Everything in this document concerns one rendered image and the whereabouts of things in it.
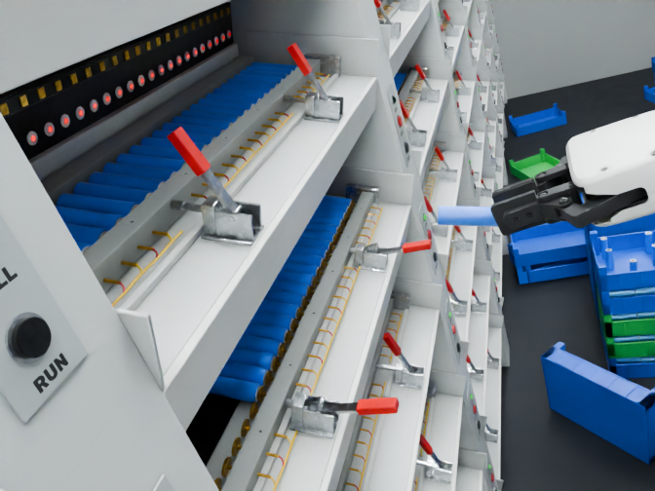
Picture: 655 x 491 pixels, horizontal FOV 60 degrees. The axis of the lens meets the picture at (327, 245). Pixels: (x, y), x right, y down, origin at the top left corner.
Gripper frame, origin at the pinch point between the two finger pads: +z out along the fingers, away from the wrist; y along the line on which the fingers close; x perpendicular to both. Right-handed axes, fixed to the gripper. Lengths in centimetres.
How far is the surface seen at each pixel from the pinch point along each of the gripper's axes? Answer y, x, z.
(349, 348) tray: 4.1, 7.4, 20.9
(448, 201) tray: -70, 27, 26
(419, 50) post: -100, -2, 24
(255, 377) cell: 12.3, 2.3, 26.3
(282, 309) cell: 1.9, 1.7, 27.1
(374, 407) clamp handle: 15.0, 6.3, 14.7
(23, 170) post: 31.0, -23.8, 11.8
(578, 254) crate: -149, 99, 14
